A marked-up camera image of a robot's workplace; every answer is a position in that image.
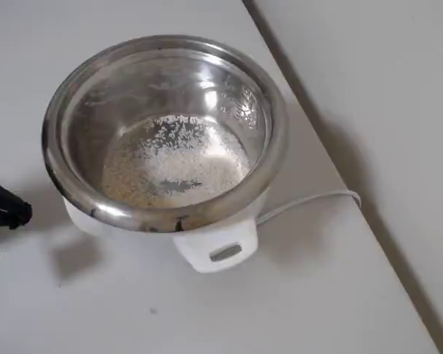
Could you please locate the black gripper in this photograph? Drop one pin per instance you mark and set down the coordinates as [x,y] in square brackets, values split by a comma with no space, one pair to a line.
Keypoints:
[11,214]

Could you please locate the white uncooked rice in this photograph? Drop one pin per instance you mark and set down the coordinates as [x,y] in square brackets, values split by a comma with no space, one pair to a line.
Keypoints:
[184,166]

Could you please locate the white rice cooker body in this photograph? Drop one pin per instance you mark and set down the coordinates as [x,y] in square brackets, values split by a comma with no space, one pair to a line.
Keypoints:
[192,254]

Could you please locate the stainless steel inner pot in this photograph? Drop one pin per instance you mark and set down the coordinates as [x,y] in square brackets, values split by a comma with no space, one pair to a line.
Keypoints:
[96,92]

